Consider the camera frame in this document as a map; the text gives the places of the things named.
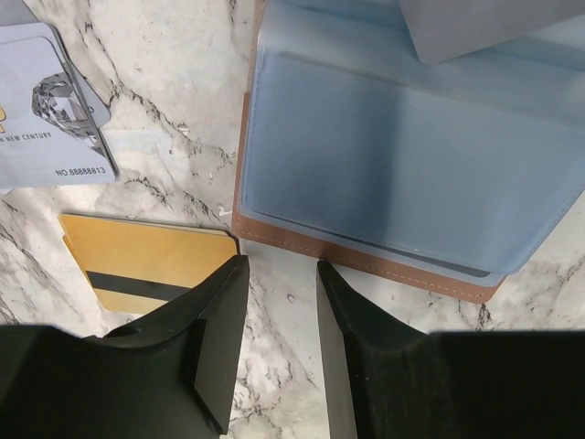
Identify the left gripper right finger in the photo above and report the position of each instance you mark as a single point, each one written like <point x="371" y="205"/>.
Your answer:
<point x="385" y="379"/>

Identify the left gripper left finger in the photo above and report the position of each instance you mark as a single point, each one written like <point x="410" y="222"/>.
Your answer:
<point x="168" y="374"/>

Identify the gold credit card stack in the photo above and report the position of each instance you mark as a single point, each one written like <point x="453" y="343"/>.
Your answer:
<point x="135" y="267"/>

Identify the pink leather card holder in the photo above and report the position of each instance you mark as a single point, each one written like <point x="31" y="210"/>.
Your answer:
<point x="446" y="177"/>

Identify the silver VIP card stack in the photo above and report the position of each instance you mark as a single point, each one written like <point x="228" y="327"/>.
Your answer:
<point x="48" y="133"/>

